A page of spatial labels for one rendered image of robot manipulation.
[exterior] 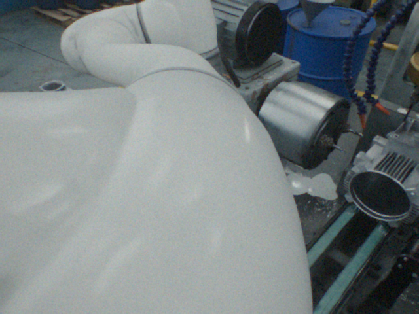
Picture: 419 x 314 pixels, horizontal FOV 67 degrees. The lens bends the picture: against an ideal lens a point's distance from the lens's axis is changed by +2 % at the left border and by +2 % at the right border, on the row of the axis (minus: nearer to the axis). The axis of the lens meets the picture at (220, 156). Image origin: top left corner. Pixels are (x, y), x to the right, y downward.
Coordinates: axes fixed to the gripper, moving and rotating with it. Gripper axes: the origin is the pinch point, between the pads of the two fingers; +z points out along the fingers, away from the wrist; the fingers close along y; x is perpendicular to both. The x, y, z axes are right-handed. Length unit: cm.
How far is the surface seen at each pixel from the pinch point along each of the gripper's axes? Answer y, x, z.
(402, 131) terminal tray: 45, -22, 11
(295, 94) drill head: 33.9, 3.4, -3.5
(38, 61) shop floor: 58, 368, -20
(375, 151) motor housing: 38.1, -17.2, 14.5
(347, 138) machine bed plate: 73, 10, 32
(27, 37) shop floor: 77, 440, -47
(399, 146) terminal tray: 35.6, -24.3, 10.5
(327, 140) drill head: 31.8, -6.7, 9.6
